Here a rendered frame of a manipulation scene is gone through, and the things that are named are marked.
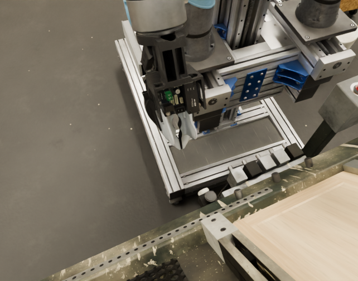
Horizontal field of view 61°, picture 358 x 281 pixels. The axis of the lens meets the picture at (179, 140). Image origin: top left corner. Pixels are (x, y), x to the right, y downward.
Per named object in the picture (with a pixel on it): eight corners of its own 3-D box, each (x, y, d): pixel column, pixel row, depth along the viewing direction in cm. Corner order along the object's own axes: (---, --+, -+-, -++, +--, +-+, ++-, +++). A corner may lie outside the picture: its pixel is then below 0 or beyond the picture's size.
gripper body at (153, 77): (159, 127, 43) (140, 43, 37) (147, 103, 50) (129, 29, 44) (209, 112, 44) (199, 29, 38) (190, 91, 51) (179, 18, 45)
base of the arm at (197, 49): (165, 37, 107) (164, 13, 99) (204, 27, 110) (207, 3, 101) (179, 66, 100) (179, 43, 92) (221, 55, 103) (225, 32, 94)
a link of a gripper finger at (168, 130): (172, 168, 50) (161, 120, 45) (163, 149, 55) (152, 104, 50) (189, 162, 50) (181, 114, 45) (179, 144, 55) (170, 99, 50)
